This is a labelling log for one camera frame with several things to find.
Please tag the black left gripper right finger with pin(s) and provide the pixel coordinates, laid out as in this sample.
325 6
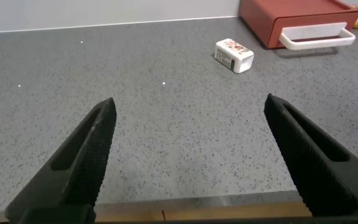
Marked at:
315 174

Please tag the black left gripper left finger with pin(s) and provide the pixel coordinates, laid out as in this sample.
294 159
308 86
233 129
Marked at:
82 161

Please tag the red drawer cabinet housing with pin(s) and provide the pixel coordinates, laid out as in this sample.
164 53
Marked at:
259 15

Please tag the small white milk carton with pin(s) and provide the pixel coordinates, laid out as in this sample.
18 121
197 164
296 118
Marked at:
233 56

